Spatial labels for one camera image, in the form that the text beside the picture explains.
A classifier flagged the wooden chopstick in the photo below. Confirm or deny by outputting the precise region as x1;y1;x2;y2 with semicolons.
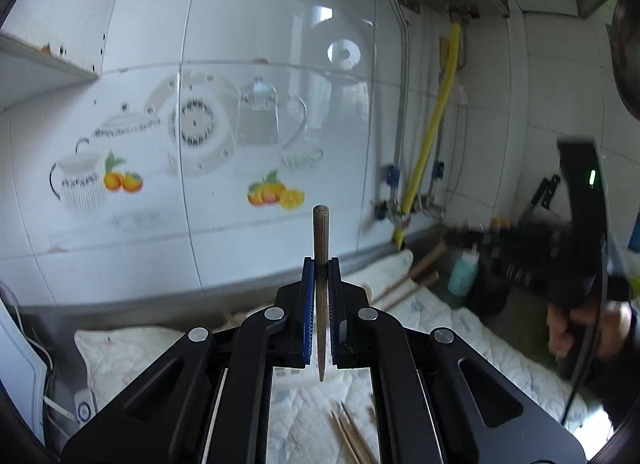
373;241;447;303
314;205;330;382
384;271;439;310
330;411;361;464
341;402;378;464

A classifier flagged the right hand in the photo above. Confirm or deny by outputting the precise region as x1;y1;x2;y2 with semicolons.
546;298;637;360

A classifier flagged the teal soap bottle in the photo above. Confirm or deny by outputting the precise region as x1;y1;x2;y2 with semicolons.
447;250;480;298

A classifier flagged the white quilted mat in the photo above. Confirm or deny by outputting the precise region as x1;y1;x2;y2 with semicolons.
63;253;586;463

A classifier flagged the steel water valve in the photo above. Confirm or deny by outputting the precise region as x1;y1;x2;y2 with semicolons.
373;161;446;230

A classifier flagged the black handled knife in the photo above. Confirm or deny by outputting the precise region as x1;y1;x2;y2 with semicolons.
521;175;561;220

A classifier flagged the yellow gas hose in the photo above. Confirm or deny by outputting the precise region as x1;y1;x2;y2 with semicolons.
392;20;462;251

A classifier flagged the wall shelf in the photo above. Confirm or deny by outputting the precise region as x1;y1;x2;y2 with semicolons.
0;32;98;110

